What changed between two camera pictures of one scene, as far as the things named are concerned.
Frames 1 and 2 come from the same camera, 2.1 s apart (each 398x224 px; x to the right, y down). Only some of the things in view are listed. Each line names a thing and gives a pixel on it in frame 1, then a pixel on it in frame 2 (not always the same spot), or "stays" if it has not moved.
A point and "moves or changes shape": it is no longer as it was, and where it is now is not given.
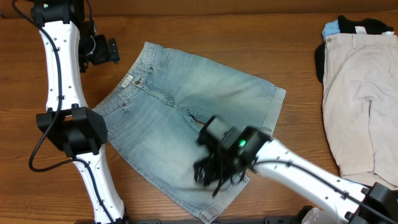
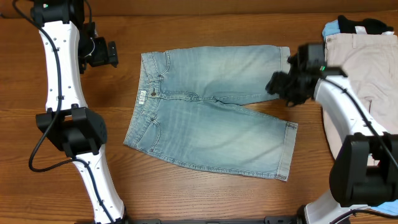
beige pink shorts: (360, 106) stays
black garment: (372, 26) stays
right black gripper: (205, 173) -> (275, 87)
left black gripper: (104, 54) stays
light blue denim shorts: (155, 114) moves or changes shape
